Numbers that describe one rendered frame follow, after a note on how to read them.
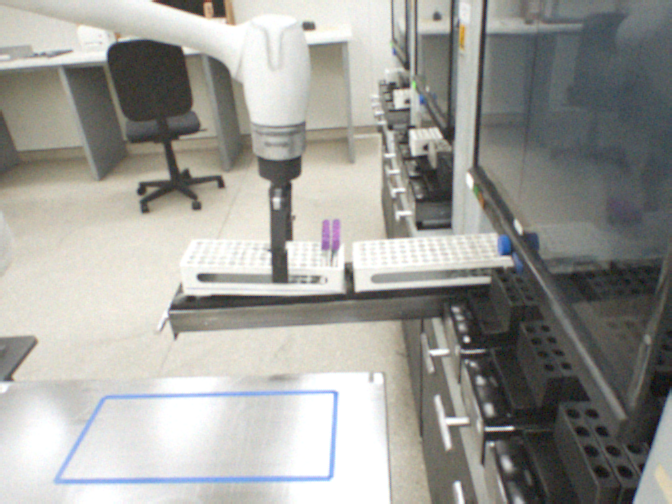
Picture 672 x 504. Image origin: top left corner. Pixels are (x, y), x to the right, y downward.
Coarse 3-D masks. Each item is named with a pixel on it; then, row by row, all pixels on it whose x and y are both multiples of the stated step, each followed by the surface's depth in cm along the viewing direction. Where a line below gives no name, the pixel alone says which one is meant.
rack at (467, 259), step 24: (384, 240) 101; (408, 240) 101; (432, 240) 100; (456, 240) 99; (480, 240) 99; (360, 264) 95; (384, 264) 95; (408, 264) 93; (432, 264) 92; (456, 264) 92; (480, 264) 92; (504, 264) 92; (360, 288) 95; (384, 288) 95
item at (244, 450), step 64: (0, 384) 80; (64, 384) 79; (128, 384) 78; (192, 384) 77; (256, 384) 76; (320, 384) 75; (384, 384) 74; (0, 448) 69; (64, 448) 68; (128, 448) 67; (192, 448) 66; (256, 448) 66; (320, 448) 65; (384, 448) 64
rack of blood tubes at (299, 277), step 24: (192, 240) 101; (216, 240) 101; (192, 264) 93; (216, 264) 94; (240, 264) 95; (264, 264) 95; (312, 264) 95; (216, 288) 95; (240, 288) 95; (264, 288) 95; (288, 288) 95; (312, 288) 95; (336, 288) 95
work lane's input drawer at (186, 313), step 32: (352, 288) 96; (416, 288) 95; (448, 288) 94; (480, 288) 94; (160, 320) 103; (192, 320) 97; (224, 320) 97; (256, 320) 97; (288, 320) 97; (320, 320) 96; (352, 320) 96; (384, 320) 96
